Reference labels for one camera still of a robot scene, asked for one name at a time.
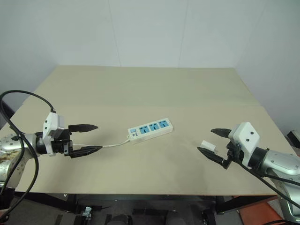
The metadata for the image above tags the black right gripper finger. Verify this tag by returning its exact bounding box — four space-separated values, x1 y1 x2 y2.
210 127 233 139
197 146 224 165

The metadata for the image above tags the small white plug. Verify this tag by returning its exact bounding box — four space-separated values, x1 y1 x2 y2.
200 140 219 153

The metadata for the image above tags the black box beside table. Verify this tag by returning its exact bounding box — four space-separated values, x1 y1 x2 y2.
285 130 300 149

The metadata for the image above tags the orange floor mat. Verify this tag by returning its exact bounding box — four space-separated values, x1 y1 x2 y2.
236 196 293 225

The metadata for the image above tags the black panel beside table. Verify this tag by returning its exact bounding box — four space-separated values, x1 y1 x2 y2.
0 99 15 129

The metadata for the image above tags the thin white cable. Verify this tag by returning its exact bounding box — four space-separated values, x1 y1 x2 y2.
71 138 131 149

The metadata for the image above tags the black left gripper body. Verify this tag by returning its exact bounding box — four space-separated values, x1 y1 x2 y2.
51 128 74 158

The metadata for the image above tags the dark rounded shape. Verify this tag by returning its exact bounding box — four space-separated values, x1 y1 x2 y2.
105 213 132 225

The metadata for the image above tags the black metal table frame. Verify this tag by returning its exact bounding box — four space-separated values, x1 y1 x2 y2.
13 191 278 215

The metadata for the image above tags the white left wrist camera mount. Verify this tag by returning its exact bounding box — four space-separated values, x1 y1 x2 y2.
42 112 65 157

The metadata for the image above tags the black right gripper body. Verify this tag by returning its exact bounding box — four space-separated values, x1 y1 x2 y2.
222 140 244 170

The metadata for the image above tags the white blue power strip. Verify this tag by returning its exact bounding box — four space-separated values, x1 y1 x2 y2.
127 118 174 144

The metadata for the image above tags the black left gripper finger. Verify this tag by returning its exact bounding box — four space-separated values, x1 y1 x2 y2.
68 124 98 135
69 145 103 160

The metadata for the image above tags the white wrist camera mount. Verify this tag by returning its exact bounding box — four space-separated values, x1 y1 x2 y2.
228 121 261 168
42 112 65 157

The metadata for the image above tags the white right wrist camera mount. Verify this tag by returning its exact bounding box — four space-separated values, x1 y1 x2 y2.
228 121 261 168

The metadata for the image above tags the black flat bar under table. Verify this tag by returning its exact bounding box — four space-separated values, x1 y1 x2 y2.
132 208 177 216

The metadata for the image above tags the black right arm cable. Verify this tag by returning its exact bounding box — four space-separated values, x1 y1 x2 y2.
238 161 300 209

